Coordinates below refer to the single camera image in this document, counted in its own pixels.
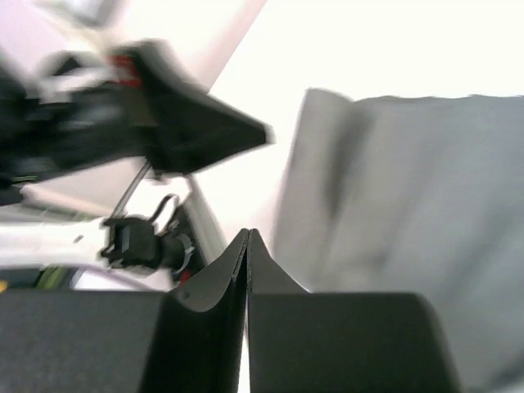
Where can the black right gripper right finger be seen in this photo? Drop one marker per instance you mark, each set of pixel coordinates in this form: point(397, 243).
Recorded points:
point(339, 342)

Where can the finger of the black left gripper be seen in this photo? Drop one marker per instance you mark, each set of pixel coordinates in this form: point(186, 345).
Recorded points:
point(182, 128)

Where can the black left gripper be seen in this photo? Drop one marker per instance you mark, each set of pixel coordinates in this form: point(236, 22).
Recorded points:
point(79, 113)

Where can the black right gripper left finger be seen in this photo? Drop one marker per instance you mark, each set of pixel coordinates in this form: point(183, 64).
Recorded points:
point(185, 340)

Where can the grey pleated skirt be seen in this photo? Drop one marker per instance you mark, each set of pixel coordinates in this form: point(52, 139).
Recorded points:
point(415, 194)

